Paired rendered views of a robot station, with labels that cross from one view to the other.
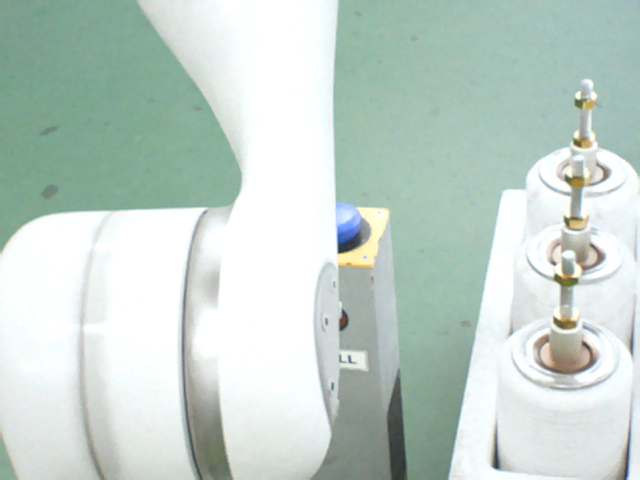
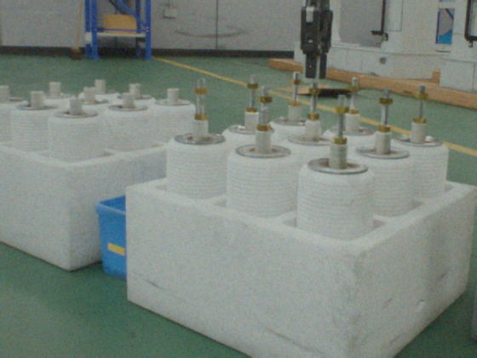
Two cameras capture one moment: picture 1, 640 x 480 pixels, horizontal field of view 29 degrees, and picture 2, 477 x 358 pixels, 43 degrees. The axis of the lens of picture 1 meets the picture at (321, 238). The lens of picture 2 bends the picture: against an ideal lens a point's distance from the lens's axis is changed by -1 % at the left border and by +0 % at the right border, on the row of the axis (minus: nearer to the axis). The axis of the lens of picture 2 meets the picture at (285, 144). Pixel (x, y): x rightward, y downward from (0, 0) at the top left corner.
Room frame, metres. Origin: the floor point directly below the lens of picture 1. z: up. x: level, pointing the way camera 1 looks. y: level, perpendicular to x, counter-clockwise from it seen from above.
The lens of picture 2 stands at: (1.58, -0.05, 0.42)
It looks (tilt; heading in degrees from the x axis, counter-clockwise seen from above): 11 degrees down; 200
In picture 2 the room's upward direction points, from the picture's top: 2 degrees clockwise
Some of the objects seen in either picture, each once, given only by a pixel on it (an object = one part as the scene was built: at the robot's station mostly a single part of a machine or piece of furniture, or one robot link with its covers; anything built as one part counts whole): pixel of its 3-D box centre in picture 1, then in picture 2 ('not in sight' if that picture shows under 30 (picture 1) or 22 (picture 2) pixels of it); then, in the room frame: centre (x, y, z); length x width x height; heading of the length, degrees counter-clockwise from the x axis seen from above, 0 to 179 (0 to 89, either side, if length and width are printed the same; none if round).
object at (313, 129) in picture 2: not in sight; (312, 132); (0.73, -0.31, 0.26); 0.02 x 0.02 x 0.03
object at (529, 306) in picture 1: (571, 342); (377, 215); (0.76, -0.20, 0.16); 0.10 x 0.10 x 0.18
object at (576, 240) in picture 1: (575, 241); (382, 143); (0.76, -0.20, 0.26); 0.02 x 0.02 x 0.03
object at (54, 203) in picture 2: not in sight; (91, 178); (0.58, -0.83, 0.09); 0.39 x 0.39 x 0.18; 75
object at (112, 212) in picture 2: not in sight; (180, 222); (0.66, -0.57, 0.06); 0.30 x 0.11 x 0.12; 164
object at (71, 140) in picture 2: not in sight; (77, 164); (0.72, -0.75, 0.16); 0.10 x 0.10 x 0.18
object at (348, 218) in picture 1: (334, 227); not in sight; (0.74, -0.01, 0.32); 0.04 x 0.04 x 0.02
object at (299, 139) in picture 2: not in sight; (312, 141); (0.73, -0.31, 0.25); 0.08 x 0.08 x 0.01
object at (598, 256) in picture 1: (574, 254); (382, 153); (0.76, -0.20, 0.25); 0.08 x 0.08 x 0.01
